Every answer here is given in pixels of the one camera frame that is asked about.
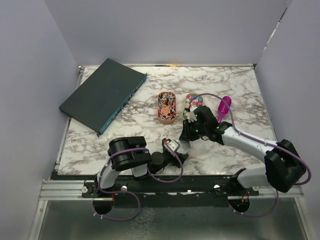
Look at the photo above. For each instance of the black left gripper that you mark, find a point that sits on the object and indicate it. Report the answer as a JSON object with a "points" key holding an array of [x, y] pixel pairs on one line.
{"points": [[174, 162]]}

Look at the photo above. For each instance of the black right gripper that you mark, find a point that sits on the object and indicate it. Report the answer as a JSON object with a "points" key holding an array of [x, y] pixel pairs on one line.
{"points": [[186, 134]]}

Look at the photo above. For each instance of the beige tray of star candies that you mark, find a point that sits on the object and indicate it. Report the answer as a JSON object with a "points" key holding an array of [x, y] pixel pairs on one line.
{"points": [[191, 102]]}

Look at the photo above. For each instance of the purple plastic scoop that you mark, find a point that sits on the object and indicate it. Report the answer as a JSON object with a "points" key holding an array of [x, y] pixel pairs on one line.
{"points": [[223, 108]]}

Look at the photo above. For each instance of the silver round jar lid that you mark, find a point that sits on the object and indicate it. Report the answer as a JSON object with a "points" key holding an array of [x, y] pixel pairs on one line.
{"points": [[183, 147]]}

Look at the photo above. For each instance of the pink tray of lollipops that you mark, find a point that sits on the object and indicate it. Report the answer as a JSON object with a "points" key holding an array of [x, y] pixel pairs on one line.
{"points": [[166, 107]]}

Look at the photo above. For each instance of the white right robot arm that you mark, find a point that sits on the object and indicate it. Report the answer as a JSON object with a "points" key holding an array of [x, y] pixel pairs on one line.
{"points": [[282, 169]]}

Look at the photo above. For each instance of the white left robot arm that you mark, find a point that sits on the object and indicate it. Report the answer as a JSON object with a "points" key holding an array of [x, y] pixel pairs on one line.
{"points": [[131, 153]]}

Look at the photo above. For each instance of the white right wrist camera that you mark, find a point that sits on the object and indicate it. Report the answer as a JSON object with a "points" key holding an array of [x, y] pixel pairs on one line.
{"points": [[191, 113]]}

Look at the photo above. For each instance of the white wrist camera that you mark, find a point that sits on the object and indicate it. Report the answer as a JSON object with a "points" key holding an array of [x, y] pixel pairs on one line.
{"points": [[191, 113], [172, 146]]}

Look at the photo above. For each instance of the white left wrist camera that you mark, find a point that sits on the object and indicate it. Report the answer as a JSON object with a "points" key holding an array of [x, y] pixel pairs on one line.
{"points": [[172, 146]]}

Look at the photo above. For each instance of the black mounting rail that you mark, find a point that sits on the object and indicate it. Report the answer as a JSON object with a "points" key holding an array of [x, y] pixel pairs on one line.
{"points": [[189, 191]]}

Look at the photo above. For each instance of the dark teal network switch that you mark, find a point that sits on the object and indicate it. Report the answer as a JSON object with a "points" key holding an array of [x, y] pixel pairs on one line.
{"points": [[100, 98]]}

